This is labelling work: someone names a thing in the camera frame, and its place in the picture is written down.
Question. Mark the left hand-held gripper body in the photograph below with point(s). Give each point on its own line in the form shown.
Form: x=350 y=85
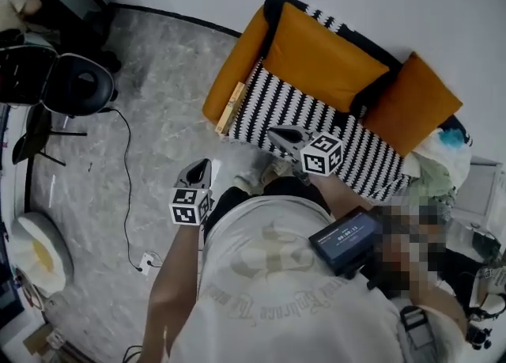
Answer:
x=189 y=207

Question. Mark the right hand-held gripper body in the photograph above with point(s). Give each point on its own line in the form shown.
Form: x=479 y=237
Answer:
x=320 y=153

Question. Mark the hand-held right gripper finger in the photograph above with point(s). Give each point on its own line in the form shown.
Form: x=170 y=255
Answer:
x=292 y=129
x=290 y=150

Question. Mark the yellow hardcover book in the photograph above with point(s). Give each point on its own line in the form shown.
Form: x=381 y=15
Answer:
x=231 y=106

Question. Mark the orange sofa with black back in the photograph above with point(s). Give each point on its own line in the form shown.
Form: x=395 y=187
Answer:
x=233 y=76

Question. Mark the person's left forearm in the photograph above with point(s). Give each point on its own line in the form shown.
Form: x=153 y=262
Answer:
x=174 y=274

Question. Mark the person's right forearm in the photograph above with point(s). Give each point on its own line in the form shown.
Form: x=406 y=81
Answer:
x=340 y=191

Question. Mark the black and white striped blanket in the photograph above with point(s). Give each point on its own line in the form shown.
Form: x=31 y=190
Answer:
x=284 y=108

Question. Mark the person's right shoe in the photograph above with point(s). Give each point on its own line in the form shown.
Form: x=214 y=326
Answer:
x=276 y=167

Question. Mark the person's shoe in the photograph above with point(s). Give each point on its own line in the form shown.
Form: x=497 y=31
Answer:
x=247 y=183
x=276 y=167

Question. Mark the person's left shoe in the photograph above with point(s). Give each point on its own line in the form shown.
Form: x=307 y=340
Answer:
x=247 y=183

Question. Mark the person's black shorts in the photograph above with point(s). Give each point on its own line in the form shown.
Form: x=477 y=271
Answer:
x=276 y=189

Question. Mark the white power strip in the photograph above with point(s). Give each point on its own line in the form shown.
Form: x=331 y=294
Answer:
x=147 y=263

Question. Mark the large orange cushion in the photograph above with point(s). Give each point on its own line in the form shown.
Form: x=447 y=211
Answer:
x=324 y=61

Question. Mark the black screen device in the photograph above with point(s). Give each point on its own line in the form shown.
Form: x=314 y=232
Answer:
x=344 y=239

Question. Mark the small orange cushion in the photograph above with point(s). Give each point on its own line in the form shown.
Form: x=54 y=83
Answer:
x=415 y=108

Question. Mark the pale green cloth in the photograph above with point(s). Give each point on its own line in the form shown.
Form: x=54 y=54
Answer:
x=435 y=179

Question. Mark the pile of clothes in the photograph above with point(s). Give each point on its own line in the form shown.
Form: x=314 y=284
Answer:
x=439 y=156

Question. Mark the blue fluffy item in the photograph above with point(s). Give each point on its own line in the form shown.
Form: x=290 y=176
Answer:
x=452 y=137

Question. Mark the person's white printed t-shirt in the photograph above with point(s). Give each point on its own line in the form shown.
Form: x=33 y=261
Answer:
x=276 y=314

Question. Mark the white flower-shaped floor cushion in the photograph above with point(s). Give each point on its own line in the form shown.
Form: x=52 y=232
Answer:
x=35 y=235

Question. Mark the black chair with thin legs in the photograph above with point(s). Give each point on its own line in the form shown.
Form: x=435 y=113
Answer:
x=29 y=144

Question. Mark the white cabinet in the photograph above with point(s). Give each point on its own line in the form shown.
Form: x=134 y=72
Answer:
x=478 y=191

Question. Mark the black backpack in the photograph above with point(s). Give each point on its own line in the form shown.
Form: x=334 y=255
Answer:
x=23 y=76

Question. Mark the black harness buckle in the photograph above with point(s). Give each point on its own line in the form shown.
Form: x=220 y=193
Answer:
x=415 y=327

